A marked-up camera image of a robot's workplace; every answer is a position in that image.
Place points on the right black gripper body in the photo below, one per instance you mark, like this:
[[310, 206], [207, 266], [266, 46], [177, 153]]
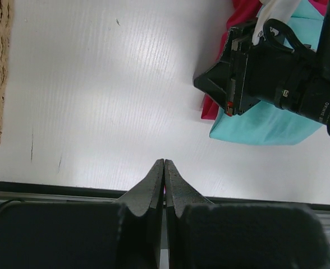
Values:
[[246, 73]]

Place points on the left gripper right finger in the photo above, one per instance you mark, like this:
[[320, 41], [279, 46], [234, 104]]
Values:
[[189, 222]]

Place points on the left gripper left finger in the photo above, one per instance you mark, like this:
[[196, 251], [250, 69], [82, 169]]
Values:
[[140, 228]]

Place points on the teal t shirt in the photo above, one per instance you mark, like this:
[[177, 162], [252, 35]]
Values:
[[264, 124]]

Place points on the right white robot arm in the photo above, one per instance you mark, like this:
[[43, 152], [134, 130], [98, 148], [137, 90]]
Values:
[[310, 98]]

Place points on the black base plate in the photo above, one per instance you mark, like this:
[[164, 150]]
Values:
[[45, 193]]

